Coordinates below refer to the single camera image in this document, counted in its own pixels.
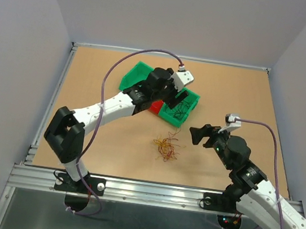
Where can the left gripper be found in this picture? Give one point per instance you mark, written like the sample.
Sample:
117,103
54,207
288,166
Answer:
178,99

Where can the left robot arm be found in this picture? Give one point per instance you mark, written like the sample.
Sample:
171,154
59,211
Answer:
67,129

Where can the red bin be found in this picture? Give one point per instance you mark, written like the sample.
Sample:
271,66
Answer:
156,107

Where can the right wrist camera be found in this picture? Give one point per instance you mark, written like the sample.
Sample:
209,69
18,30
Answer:
232,122

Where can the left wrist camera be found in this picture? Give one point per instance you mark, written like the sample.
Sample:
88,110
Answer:
182,79

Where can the green bin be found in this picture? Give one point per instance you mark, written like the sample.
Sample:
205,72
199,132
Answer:
179,114
138,73

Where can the left green bin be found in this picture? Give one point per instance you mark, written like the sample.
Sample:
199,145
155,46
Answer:
138,73

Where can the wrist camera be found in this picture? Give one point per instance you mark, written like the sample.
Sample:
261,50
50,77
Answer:
232,122
182,79

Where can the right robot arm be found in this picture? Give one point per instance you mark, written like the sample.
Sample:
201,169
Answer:
251,193

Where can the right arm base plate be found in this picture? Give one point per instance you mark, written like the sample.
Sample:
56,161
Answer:
218,203

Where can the right green bin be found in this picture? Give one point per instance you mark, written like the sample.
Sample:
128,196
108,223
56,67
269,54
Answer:
179,114

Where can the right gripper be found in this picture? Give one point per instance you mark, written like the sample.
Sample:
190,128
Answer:
197,133

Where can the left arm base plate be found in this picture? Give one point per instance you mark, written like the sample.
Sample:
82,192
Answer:
63,182

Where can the aluminium rail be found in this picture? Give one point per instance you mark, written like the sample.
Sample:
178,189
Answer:
117,189

